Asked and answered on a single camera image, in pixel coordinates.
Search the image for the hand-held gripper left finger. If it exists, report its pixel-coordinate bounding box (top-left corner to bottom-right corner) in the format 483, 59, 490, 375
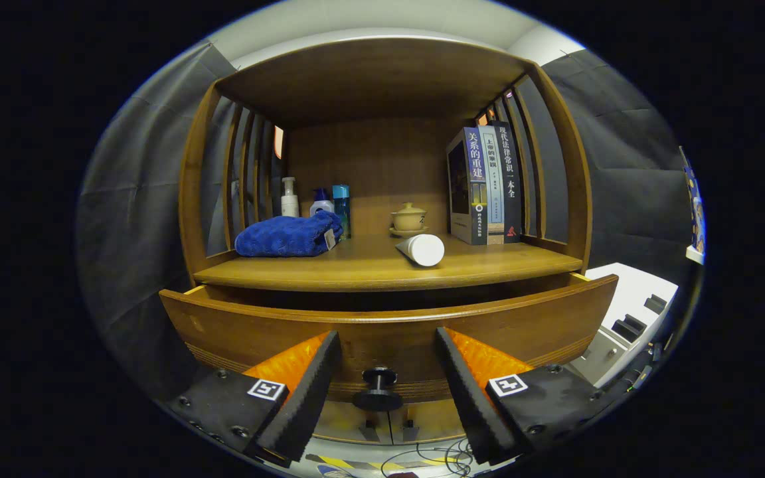
167, 330, 343, 469

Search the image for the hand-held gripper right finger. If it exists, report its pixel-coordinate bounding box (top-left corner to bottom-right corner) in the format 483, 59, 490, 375
434, 325, 606, 465

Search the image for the black drawer knob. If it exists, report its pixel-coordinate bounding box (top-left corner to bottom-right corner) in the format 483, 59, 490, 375
353, 366, 404, 412

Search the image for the wooden drawer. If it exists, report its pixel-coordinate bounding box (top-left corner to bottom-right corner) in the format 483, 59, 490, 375
159, 272, 620, 404

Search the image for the white green cosmetic tube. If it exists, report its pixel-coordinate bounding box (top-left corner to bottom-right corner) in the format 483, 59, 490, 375
394, 234, 446, 268

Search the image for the wooden cabinet door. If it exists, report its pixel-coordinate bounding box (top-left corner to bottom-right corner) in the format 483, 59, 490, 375
316, 400, 393, 444

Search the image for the wooden countertop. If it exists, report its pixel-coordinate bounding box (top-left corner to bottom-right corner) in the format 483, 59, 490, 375
193, 232, 584, 293

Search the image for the wooden cabinet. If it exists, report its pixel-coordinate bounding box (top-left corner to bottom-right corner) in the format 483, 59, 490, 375
178, 37, 592, 445

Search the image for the blue folded towel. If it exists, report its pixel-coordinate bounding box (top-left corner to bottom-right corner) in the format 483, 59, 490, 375
234, 210, 344, 258

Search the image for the white side table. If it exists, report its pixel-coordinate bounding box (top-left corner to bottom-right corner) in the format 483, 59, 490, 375
567, 262, 679, 389

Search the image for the beige lidded teacup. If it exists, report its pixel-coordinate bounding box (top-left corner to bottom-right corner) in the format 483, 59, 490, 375
391, 202, 428, 232

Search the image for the white pump bottle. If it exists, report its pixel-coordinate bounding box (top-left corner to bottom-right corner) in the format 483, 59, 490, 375
281, 177, 300, 218

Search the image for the teal blue bottle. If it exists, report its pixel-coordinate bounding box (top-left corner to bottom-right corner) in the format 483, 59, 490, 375
332, 184, 352, 240

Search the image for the blue spine book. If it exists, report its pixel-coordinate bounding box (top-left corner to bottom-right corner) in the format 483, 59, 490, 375
446, 127, 488, 246

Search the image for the white spine book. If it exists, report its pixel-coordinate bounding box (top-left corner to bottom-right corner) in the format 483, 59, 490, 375
477, 125, 505, 245

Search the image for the black spine book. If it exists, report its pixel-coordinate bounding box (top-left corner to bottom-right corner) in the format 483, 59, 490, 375
489, 120, 523, 244

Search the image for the blue dotted paper bag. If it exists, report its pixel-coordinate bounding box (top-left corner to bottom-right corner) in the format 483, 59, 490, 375
679, 146, 707, 253

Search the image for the black floor cable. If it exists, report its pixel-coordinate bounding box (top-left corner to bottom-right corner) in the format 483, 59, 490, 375
381, 438, 483, 477

